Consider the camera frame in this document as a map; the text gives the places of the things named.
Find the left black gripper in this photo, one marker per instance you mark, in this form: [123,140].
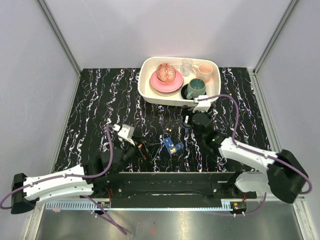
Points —
[152,148]

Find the green ceramic mug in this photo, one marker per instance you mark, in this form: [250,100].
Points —
[195,88]

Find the black saucer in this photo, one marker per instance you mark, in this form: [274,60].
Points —
[184,93]

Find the pink ceramic mug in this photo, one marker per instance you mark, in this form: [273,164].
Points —
[203,71]

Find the blue pill organizer box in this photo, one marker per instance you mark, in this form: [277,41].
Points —
[171,147]

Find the orange patterned bowl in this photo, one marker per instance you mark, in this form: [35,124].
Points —
[165,72]

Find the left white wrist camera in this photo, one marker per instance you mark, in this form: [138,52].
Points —
[125,133]

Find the clear drinking glass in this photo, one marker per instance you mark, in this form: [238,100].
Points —
[186,67]

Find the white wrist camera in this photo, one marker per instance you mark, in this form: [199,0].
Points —
[203,104]
[125,133]

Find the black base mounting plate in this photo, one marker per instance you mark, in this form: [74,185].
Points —
[168,190]

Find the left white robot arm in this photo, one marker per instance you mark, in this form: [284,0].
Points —
[90,178]

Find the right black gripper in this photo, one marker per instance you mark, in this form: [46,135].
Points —
[185,109]

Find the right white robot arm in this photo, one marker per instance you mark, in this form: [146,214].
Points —
[278,173]

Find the white slotted cable duct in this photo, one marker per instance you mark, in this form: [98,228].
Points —
[81,205]

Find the cream plate under pink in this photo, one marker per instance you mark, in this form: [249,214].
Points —
[163,93]

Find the white rectangular dish tub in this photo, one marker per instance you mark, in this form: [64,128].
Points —
[213,87]

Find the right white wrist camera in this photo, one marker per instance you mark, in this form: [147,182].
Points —
[203,104]

